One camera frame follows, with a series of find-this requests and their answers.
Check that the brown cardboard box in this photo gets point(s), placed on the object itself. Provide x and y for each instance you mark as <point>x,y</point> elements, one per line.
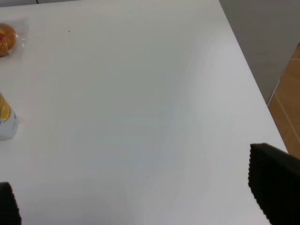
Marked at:
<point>285,105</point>

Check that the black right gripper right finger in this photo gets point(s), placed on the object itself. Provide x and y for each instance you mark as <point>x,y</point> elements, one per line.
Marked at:
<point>274,180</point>

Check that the white blue shampoo bottle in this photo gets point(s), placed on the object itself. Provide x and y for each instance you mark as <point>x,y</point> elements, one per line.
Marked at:
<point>8,120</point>

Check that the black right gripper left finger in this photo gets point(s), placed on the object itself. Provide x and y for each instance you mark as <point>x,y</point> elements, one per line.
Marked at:
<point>9,211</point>

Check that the wrapped fruit tart pastry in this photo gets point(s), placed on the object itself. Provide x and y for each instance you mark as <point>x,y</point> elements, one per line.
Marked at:
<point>13,37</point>

